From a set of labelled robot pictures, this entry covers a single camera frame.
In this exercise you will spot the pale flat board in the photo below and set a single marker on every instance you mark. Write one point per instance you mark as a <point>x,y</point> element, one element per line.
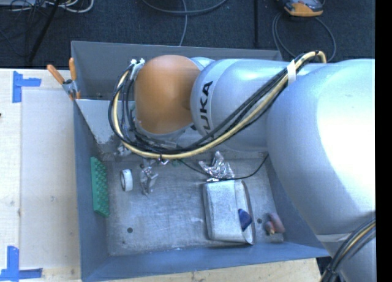
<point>46,182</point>

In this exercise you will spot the white tape roll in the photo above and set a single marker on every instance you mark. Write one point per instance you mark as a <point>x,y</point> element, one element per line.
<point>127,180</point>

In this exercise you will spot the crumpled silver foil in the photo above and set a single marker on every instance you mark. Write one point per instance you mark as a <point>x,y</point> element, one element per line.
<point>218,169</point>

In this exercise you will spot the red-brown toy sausage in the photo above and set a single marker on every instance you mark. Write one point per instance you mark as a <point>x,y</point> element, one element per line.
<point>276,224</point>

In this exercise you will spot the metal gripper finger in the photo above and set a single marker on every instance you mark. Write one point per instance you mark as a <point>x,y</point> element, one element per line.
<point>153,180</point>
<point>144,182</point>

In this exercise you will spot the dark blue triangular piece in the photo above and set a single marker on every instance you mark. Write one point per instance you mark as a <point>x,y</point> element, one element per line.
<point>245,219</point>

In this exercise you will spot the grey metal bin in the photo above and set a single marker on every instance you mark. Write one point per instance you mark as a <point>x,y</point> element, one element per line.
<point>171,213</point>

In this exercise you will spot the dark green flat block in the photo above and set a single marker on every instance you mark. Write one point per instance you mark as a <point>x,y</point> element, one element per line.
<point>100,187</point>

